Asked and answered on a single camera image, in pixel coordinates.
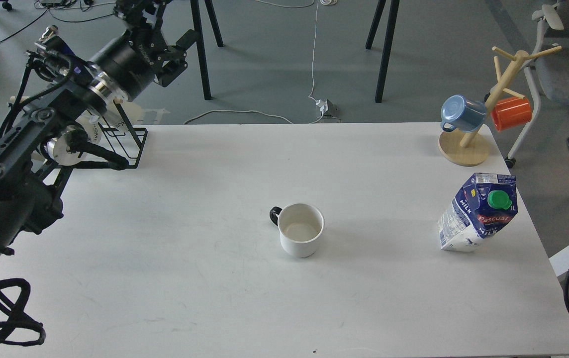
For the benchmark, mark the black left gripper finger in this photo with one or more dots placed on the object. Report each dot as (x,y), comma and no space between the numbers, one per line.
(171,61)
(141,16)

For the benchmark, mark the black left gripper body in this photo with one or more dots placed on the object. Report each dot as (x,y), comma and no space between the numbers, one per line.
(134,60)

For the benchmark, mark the white mug black handle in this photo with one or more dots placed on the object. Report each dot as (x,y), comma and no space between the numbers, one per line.
(301,227)

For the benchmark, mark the blue white milk carton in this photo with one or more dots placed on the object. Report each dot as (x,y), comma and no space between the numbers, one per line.
(482,207)

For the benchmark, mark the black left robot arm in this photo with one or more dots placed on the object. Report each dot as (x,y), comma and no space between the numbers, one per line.
(42,142)

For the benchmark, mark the cream mug on rack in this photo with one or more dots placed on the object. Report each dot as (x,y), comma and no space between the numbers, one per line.
(132,110)

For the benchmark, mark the white mug on rack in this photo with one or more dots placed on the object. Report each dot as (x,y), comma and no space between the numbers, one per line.
(91,126)

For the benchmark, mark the white power adapter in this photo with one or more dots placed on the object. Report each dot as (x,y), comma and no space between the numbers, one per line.
(327,110)

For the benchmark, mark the black table leg right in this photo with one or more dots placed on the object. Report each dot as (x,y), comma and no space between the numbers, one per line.
(387,43)

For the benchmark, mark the blue mug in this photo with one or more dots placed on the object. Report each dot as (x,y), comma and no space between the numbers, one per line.
(460,113)

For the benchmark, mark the wooden mug tree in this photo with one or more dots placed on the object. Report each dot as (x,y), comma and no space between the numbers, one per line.
(471,149)

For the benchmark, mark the orange mug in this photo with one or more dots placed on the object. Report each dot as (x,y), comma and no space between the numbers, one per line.
(511,112)

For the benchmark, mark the black wire mug rack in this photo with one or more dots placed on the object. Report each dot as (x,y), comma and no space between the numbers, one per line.
(128,145)

